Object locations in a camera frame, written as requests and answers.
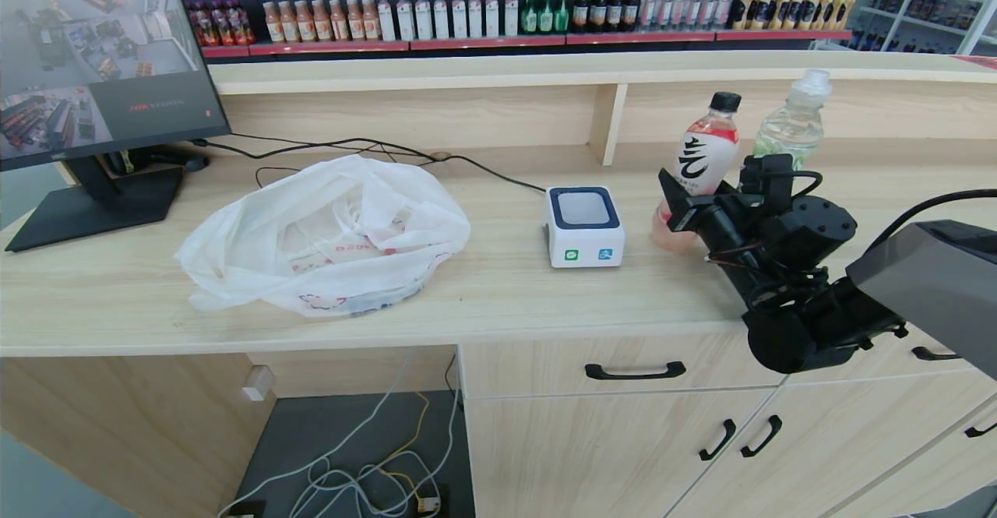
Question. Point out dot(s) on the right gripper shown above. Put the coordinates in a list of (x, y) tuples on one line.
[(728, 226)]

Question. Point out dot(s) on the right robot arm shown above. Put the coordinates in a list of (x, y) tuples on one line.
[(927, 284)]

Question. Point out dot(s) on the white barcode scanner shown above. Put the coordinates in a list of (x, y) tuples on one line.
[(584, 230)]

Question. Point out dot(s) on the white plastic shopping bag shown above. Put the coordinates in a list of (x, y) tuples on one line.
[(335, 237)]

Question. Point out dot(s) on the pink drink bottle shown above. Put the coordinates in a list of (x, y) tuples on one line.
[(705, 156)]

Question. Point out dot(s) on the clear plastic bottle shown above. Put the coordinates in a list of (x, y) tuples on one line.
[(790, 128)]

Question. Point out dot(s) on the wooden drawer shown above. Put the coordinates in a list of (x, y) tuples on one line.
[(615, 366), (896, 358)]

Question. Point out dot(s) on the wooden counter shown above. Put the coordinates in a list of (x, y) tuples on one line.
[(498, 300)]

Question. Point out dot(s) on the wooden cabinet door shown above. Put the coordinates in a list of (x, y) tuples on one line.
[(592, 456), (935, 479), (826, 448)]

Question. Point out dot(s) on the white shop shelf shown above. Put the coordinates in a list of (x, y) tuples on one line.
[(919, 4)]

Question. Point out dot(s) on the row of bottles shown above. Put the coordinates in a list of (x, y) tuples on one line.
[(467, 18), (938, 10)]

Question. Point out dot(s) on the black computer monitor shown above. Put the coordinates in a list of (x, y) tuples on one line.
[(93, 51)]

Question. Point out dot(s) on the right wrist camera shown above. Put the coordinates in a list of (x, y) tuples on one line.
[(767, 177)]

